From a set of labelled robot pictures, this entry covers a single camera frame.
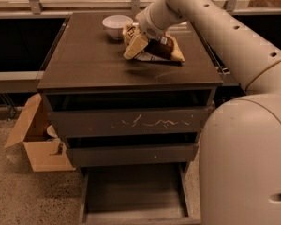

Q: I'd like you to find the white ceramic bowl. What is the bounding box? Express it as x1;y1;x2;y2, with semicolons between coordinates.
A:
102;15;133;40

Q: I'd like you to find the brown chip bag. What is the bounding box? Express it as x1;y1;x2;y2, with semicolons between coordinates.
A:
123;23;185;63

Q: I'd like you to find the open cardboard box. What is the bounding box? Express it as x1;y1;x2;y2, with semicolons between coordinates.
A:
5;94;76;172

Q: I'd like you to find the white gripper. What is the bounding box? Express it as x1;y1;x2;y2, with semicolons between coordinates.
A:
124;9;165;60

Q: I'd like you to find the white object in box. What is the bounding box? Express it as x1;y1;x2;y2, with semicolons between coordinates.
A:
46;125;58;138

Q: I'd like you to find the grey drawer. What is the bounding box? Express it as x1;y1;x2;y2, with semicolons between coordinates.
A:
78;163;200;225
67;133;198;167
44;89;214;138

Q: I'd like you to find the grey top drawer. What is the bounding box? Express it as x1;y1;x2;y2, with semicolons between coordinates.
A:
44;89;214;138

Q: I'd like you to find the grey bottom drawer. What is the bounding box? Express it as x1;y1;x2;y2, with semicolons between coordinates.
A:
78;163;200;225

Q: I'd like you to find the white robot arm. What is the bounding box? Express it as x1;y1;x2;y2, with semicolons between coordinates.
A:
137;0;281;225

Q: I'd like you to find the grey middle drawer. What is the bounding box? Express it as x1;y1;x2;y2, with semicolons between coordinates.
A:
67;133;198;167

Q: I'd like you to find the dark grey drawer cabinet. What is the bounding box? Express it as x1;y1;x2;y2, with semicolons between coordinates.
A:
37;10;224;180

